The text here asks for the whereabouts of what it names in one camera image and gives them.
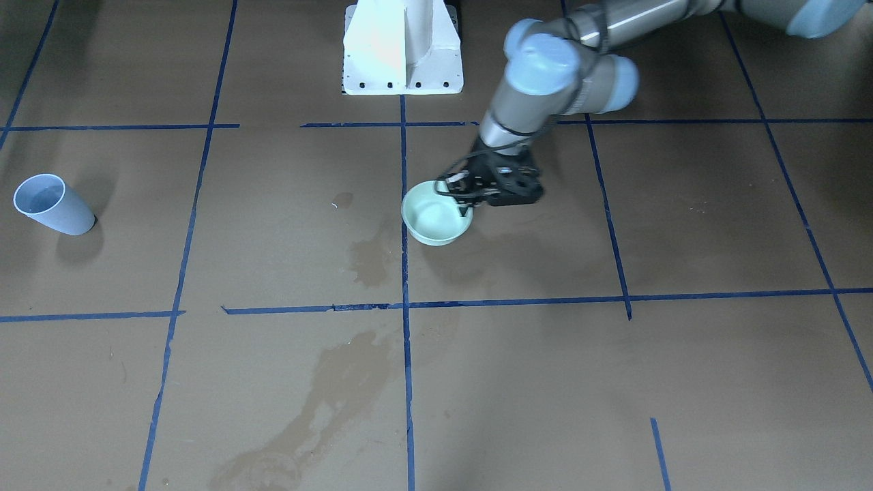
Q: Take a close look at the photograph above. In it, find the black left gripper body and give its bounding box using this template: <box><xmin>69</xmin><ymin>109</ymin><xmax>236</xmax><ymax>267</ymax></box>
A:
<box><xmin>471</xmin><ymin>138</ymin><xmax>544</xmax><ymax>207</ymax></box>

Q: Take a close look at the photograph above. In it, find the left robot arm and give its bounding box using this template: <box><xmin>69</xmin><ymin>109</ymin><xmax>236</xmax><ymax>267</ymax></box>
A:
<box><xmin>432</xmin><ymin>1</ymin><xmax>863</xmax><ymax>215</ymax></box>

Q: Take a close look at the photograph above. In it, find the light green bowl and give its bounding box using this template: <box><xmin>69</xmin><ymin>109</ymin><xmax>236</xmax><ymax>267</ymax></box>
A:
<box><xmin>401</xmin><ymin>181</ymin><xmax>472</xmax><ymax>246</ymax></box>

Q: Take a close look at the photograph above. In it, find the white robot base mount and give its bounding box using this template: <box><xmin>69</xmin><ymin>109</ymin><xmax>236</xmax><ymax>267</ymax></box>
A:
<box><xmin>341</xmin><ymin>1</ymin><xmax>464</xmax><ymax>96</ymax></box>

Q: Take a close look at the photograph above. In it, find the light blue plastic cup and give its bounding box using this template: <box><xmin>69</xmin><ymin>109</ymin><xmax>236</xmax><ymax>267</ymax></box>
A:
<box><xmin>13</xmin><ymin>173</ymin><xmax>96</xmax><ymax>236</ymax></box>

